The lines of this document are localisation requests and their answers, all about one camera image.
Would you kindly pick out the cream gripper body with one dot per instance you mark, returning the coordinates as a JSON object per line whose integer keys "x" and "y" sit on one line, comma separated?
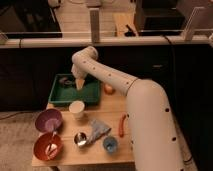
{"x": 79, "y": 83}

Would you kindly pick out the black brush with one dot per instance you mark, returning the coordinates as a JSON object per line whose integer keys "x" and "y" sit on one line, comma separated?
{"x": 65, "y": 81}

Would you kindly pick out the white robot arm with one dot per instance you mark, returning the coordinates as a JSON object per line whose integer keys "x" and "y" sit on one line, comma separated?
{"x": 155, "y": 142}

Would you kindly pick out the purple bowl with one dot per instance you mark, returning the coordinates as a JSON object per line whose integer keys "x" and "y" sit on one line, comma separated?
{"x": 49, "y": 120}

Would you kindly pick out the red bowl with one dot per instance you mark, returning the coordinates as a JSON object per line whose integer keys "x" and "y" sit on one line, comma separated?
{"x": 42, "y": 144}

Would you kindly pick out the green plastic tray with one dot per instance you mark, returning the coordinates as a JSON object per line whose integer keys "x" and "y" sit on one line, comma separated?
{"x": 63, "y": 96}

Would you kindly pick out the white paper cup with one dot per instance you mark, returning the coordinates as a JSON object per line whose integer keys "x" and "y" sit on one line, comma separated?
{"x": 77, "y": 109}

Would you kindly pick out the orange fruit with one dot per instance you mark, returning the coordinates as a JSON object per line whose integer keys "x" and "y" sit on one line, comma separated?
{"x": 108, "y": 89}

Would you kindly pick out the blue grey cloth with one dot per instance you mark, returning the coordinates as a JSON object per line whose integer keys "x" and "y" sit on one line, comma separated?
{"x": 99, "y": 128}

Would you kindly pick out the small metal cup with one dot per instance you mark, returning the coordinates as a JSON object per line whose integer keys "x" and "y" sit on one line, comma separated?
{"x": 80, "y": 139}

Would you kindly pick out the wooden table board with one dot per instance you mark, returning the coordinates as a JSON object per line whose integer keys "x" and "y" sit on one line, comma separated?
{"x": 110, "y": 109}

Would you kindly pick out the blue cup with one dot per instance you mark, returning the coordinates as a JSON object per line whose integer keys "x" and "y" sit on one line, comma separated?
{"x": 110, "y": 144}

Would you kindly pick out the black object on floor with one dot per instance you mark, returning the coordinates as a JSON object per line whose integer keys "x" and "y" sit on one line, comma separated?
{"x": 129, "y": 32}

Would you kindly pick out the white spoon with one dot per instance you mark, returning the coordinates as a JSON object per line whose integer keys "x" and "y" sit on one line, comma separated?
{"x": 50, "y": 142}

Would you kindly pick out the white post left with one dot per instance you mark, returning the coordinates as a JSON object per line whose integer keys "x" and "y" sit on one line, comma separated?
{"x": 95, "y": 25}

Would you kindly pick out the white post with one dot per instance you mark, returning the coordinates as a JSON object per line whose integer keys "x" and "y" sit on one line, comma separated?
{"x": 95, "y": 25}
{"x": 192, "y": 23}

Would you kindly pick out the white horizontal rail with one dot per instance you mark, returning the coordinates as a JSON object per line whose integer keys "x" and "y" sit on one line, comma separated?
{"x": 104, "y": 41}

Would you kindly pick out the white post right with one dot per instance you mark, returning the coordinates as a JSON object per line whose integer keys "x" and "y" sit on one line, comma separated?
{"x": 192, "y": 23}

